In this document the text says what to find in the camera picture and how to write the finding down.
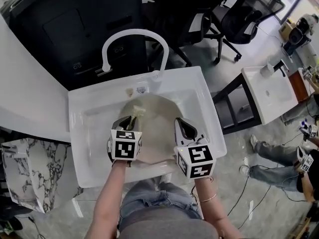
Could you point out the person's grey shirt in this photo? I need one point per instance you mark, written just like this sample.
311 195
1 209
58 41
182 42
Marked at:
169 226

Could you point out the cardboard box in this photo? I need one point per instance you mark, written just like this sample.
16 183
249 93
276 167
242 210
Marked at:
287 29

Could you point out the person's blue jeans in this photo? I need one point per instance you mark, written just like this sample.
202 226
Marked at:
154 200

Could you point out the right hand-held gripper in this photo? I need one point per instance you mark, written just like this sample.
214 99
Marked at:
197 159

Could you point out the white ceramic sink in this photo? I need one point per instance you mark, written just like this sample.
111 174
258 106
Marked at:
87 138

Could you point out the yellow-green scrubber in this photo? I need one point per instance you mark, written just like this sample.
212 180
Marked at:
136 114

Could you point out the white curved counter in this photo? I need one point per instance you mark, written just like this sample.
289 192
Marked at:
27 93

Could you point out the black cabinet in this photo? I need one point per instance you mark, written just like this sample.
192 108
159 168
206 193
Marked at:
64 26

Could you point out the white cylinder cup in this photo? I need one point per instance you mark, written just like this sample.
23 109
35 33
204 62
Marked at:
267 70

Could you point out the person's left forearm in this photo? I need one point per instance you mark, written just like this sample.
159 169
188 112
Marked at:
109 195

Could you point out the person's right forearm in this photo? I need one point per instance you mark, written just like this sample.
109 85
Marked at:
211 208

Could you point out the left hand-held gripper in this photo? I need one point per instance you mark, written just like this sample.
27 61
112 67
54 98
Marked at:
123 148

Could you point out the small white sink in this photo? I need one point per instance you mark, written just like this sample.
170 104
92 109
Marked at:
274 96

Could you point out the white curved faucet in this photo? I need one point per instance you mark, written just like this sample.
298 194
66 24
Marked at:
139 33

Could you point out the brown wooden cabinet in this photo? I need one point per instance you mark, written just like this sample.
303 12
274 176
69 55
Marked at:
300 86

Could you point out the black machine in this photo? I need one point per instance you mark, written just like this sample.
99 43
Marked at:
297 37

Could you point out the black mesh office chair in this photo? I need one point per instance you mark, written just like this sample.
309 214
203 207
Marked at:
239 21

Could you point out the black faucet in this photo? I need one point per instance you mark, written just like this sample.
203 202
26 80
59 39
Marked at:
281 67

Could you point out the marble pattern sink unit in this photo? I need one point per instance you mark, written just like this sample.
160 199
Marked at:
37 173

